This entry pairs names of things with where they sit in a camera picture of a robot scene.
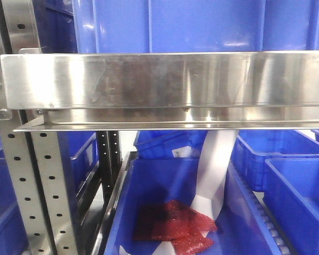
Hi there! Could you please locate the perforated steel shelf post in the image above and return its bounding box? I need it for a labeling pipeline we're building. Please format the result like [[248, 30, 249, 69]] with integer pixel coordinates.
[[0, 1, 85, 254]]

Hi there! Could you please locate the large blue tray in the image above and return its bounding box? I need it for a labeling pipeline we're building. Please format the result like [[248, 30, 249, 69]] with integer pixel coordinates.
[[72, 1, 319, 53]]

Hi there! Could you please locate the blue bin at rear right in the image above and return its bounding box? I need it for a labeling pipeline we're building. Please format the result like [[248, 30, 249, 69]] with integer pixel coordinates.
[[231, 130, 319, 192]]

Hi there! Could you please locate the blue bin with red bags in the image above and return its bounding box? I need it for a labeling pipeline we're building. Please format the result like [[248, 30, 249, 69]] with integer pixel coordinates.
[[103, 158, 282, 255]]

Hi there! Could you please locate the stainless steel shelf rail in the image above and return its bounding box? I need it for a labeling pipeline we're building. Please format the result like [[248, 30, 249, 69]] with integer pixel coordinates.
[[1, 50, 319, 131]]

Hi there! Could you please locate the blue bin at rear centre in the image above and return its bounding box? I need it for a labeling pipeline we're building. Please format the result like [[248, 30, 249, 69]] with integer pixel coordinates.
[[133, 130, 207, 159]]

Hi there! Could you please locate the red bubble wrap bag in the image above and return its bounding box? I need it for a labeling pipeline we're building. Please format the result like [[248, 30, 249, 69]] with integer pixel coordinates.
[[133, 200, 217, 241]]

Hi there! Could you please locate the black perforated post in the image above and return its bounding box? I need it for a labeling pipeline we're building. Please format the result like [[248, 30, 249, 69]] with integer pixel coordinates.
[[96, 131, 122, 205]]

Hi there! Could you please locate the blue bin at left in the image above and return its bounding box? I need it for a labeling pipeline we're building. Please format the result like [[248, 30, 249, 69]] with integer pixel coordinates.
[[0, 140, 28, 254]]

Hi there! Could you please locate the roller conveyor track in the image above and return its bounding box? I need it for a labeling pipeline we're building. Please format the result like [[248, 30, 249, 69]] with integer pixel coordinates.
[[246, 186, 291, 254]]

